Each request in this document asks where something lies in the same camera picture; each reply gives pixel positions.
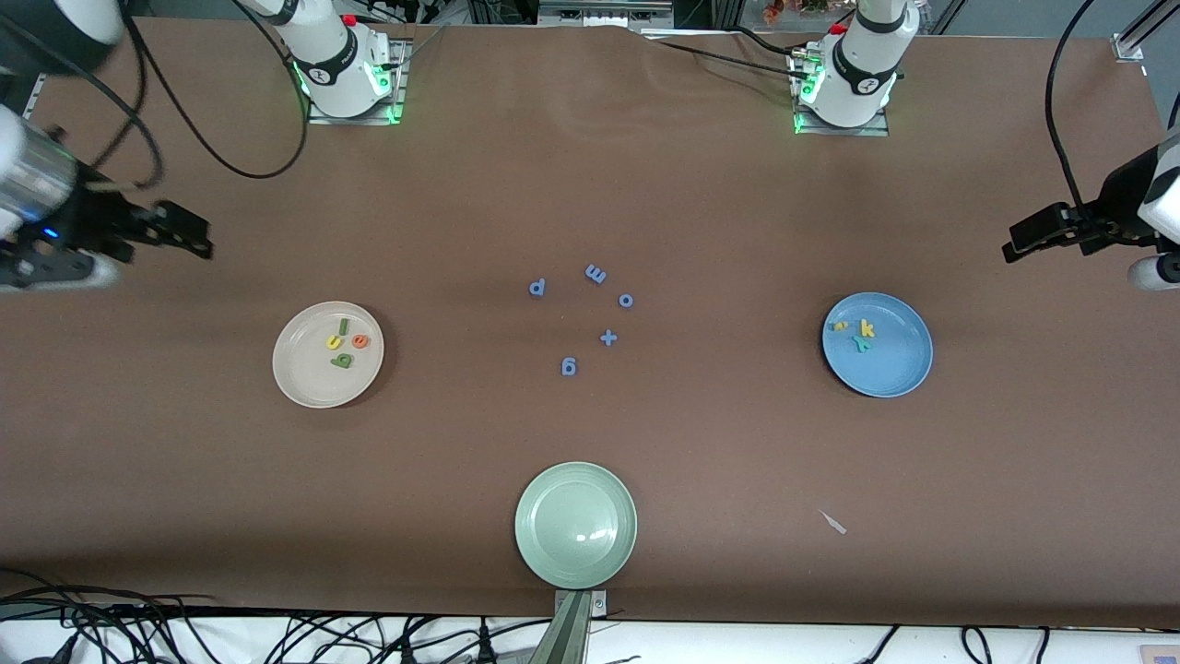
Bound blue plate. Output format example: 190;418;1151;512
821;292;934;398

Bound thin black base cable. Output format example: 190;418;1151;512
736;28;805;58
641;35;817;79

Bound beige brown plate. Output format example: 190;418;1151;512
272;301;385;409

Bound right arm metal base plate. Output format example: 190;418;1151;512
307;37;413;126

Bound grey metal background box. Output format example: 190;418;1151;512
539;0;674;27

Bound grey metal camera mount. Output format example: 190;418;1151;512
530;590;608;664

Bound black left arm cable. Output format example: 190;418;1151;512
1046;0;1103;227

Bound pale green plate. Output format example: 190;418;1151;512
514;461;639;590

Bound brown table cover sheet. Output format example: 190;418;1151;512
0;17;1180;630

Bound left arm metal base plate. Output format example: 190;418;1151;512
791;51;891;137

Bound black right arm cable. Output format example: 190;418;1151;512
18;0;310;195

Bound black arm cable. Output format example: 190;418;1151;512
1046;0;1103;227
18;0;310;195

